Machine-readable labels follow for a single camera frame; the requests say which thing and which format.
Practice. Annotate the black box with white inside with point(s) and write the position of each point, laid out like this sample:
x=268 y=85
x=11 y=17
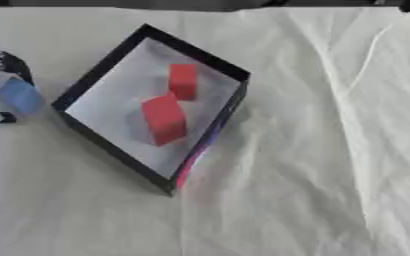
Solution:
x=106 y=100

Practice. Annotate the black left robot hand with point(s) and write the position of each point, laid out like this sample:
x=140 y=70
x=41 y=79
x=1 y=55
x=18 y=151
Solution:
x=4 y=61

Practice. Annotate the light blue block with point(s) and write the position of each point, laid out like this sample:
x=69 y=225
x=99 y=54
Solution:
x=20 y=96

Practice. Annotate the red rectangular block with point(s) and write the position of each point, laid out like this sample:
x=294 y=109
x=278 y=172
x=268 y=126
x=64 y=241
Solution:
x=183 y=81
x=165 y=120

